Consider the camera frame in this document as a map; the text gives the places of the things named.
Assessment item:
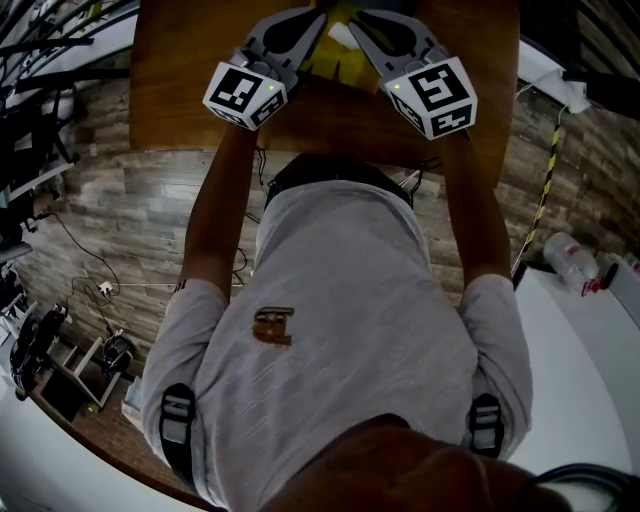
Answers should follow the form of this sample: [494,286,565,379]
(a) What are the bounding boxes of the clear plastic bottle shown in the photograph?
[543,232,601,296]

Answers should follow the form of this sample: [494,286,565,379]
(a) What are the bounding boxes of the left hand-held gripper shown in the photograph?
[202,9,327,132]

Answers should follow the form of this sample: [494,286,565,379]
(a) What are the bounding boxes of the person's right forearm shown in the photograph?
[439,132,514,291]

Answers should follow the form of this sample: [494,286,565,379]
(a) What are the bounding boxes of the black bar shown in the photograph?
[562,69,640,121]

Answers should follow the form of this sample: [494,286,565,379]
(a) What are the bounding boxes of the white wooden frame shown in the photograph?
[37,337,124,411]

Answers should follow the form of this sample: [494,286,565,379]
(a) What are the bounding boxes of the black head camera cable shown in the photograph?
[514,463,640,512]

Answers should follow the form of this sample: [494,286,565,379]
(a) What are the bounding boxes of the yellow black striped tape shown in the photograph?
[510,124,562,276]

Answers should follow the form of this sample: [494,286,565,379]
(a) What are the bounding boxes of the wooden table with hairpin legs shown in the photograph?
[128,0,521,176]

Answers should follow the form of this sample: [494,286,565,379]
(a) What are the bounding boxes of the black equipment pile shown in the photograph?
[9,304,71,401]

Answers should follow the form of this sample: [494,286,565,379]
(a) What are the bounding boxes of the yellow tray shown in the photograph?
[302,0,419,97]

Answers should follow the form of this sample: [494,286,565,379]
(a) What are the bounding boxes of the person's left forearm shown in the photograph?
[182,122,261,301]

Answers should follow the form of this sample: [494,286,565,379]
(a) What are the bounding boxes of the person's face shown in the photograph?
[259,413,576,512]

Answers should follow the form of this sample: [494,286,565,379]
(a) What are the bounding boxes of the dark trousers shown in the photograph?
[264,152,414,206]

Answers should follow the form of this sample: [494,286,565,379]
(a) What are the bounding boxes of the grey black shoulder strap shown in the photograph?
[158,383,197,491]
[468,393,505,459]

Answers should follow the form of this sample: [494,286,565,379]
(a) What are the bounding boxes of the black metal rack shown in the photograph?
[0,0,141,241]

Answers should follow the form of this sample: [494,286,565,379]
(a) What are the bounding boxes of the white table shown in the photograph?
[509,259,640,476]

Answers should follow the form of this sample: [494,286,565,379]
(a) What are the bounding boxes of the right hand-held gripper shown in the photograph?
[348,9,479,141]

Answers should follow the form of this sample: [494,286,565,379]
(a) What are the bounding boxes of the grey T-shirt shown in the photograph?
[139,179,534,509]

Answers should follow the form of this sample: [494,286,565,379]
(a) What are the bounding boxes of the white sheet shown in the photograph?
[517,39,591,114]

